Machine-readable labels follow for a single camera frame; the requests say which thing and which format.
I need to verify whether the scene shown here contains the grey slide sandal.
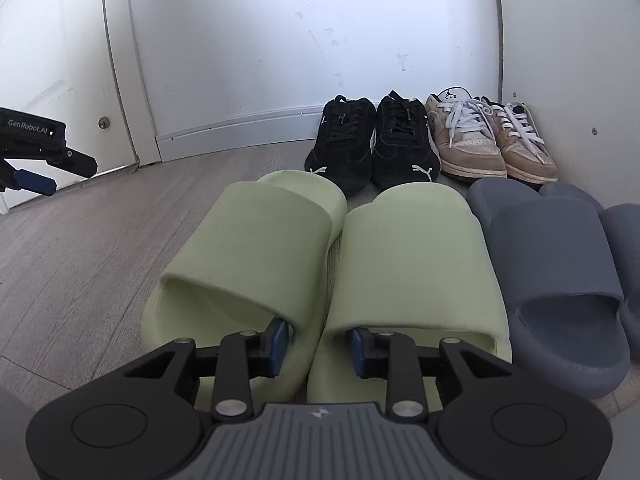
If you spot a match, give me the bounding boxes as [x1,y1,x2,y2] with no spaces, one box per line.
[467,178,632,401]
[540,182,640,331]

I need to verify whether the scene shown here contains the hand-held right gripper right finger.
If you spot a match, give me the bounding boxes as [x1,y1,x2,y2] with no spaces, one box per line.
[349,327,521,423]

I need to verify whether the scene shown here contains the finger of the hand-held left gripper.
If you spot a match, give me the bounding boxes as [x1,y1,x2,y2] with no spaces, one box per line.
[47,145,99,179]
[0,160,59,197]

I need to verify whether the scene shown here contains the white baseboard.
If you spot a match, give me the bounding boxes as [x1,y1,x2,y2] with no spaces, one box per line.
[155,105,327,163]

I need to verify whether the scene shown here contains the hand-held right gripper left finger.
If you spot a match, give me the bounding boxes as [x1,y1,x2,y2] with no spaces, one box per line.
[122,317,291,423]

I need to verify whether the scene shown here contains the light green slide sandal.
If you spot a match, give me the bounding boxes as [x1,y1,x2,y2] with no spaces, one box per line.
[142,170,348,403]
[306,183,513,406]

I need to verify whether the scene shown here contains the black suede sneaker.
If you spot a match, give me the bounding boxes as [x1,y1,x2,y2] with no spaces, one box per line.
[304,95,377,195]
[370,91,442,187]

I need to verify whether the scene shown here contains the white cabinet side panel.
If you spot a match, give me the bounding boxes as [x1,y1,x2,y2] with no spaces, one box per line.
[494,0,640,211]

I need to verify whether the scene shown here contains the tan and white sneaker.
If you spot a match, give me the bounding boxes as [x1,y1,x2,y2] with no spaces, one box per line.
[425,86,508,181]
[482,100,559,184]

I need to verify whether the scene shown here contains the white panelled door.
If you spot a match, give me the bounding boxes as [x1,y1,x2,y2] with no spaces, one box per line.
[0,0,140,213]

